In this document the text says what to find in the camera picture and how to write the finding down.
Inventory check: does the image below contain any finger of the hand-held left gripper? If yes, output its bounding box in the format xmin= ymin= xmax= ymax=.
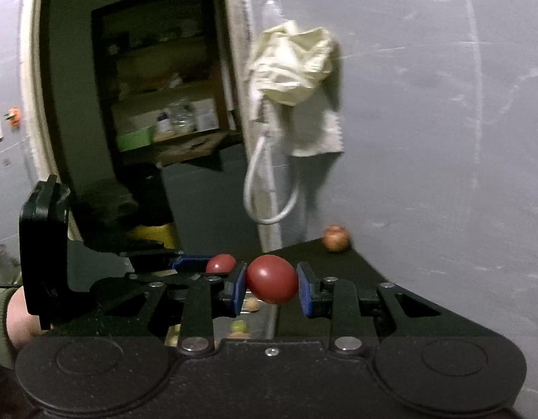
xmin=119 ymin=250 xmax=211 ymax=273

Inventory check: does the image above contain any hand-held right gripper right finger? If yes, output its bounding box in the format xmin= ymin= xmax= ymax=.
xmin=296 ymin=262 xmax=499 ymax=354

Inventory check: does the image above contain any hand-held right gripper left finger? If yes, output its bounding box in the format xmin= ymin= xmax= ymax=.
xmin=46 ymin=262 xmax=249 ymax=354

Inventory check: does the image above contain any red cherry tomato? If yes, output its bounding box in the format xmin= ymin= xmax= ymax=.
xmin=206 ymin=254 xmax=237 ymax=275
xmin=246 ymin=254 xmax=299 ymax=305

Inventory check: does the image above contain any metal tray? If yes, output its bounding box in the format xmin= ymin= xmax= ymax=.
xmin=164 ymin=299 xmax=279 ymax=347

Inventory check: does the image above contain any person's left forearm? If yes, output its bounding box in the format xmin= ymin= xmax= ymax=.
xmin=0 ymin=286 xmax=49 ymax=372

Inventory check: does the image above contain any yellow container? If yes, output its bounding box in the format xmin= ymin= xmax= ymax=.
xmin=127 ymin=222 xmax=180 ymax=251

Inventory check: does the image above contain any red apple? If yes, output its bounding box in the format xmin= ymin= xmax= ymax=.
xmin=322 ymin=225 xmax=352 ymax=252

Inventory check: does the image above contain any grey cabinet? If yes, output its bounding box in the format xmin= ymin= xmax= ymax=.
xmin=160 ymin=142 xmax=261 ymax=256

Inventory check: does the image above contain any black bag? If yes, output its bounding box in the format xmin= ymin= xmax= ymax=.
xmin=72 ymin=163 xmax=174 ymax=245

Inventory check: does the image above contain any wooden shelf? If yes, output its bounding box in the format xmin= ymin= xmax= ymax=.
xmin=91 ymin=0 xmax=243 ymax=171

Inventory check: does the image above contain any green box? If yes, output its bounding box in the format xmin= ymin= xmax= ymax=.
xmin=116 ymin=126 xmax=155 ymax=153

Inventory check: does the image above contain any glass jar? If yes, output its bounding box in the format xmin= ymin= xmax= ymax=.
xmin=168 ymin=101 xmax=195 ymax=134

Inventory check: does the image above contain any white box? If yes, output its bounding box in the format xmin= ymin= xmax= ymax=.
xmin=192 ymin=98 xmax=219 ymax=132

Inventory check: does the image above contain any white towel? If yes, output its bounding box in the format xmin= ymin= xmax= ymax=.
xmin=269 ymin=96 xmax=345 ymax=158

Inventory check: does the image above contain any cream crumpled cloth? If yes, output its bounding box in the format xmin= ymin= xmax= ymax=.
xmin=247 ymin=20 xmax=341 ymax=106

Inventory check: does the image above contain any white hose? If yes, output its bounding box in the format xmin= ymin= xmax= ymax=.
xmin=243 ymin=135 xmax=301 ymax=224

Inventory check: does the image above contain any white door frame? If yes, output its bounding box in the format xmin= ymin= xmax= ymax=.
xmin=18 ymin=0 xmax=283 ymax=249

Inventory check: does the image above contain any white wall fixture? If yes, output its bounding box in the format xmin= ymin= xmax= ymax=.
xmin=261 ymin=0 xmax=279 ymax=31

